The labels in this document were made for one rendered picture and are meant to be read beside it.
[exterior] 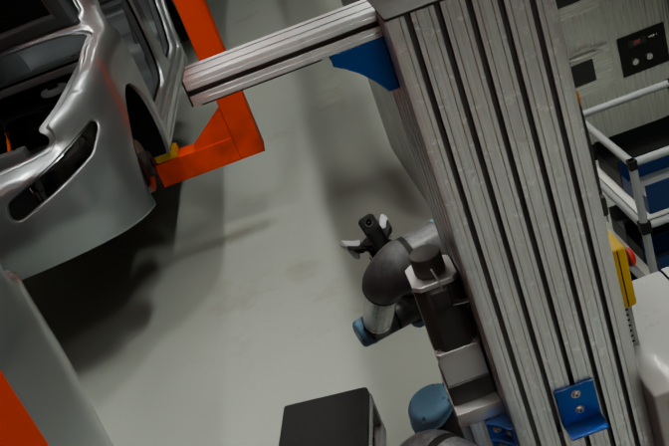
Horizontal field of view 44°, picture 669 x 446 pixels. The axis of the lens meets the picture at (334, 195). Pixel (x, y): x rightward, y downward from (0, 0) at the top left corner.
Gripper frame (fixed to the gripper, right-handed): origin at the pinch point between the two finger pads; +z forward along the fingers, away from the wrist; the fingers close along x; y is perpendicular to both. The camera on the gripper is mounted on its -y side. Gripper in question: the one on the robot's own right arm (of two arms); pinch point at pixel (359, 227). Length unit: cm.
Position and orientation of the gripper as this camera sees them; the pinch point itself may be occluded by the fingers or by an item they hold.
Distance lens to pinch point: 238.9
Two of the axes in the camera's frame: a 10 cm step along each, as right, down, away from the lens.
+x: 8.2, -5.5, 1.4
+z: -3.5, -3.0, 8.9
